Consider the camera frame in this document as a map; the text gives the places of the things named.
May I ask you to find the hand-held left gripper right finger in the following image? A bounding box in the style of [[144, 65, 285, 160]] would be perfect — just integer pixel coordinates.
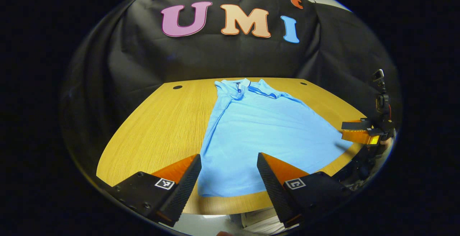
[[257, 153, 354, 228]]

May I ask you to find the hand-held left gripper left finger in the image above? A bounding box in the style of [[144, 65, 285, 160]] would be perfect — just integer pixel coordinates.
[[99, 154, 202, 227]]

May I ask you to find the light blue T-shirt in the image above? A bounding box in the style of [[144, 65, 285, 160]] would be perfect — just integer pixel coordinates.
[[197, 78, 354, 198]]

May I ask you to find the black backdrop cloth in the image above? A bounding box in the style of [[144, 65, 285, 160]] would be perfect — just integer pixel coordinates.
[[61, 0, 401, 179]]

